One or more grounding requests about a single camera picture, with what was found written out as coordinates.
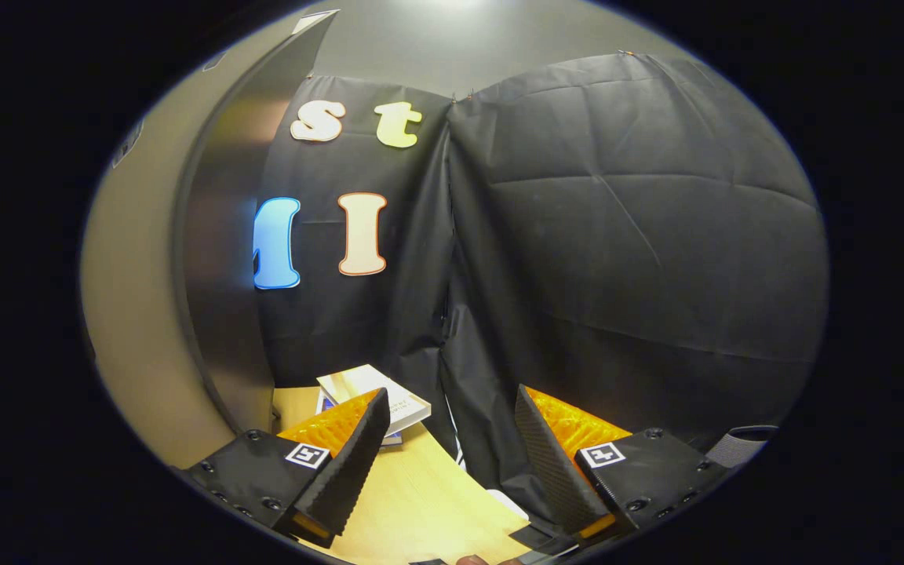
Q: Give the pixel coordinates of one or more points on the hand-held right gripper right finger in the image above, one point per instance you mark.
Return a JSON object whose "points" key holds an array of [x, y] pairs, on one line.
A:
{"points": [[550, 471]]}

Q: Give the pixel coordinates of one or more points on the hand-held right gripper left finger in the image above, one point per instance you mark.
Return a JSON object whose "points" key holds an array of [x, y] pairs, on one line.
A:
{"points": [[350, 471]]}

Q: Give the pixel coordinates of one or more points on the grey shoe cabinet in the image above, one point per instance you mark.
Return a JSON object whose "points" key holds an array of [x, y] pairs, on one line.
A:
{"points": [[224, 235]]}

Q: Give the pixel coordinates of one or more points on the grey shoe cabinet door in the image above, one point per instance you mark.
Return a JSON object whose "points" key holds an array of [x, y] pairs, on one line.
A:
{"points": [[134, 298]]}

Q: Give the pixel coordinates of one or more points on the black backdrop cloth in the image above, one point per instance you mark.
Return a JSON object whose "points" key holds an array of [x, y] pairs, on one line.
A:
{"points": [[617, 235]]}

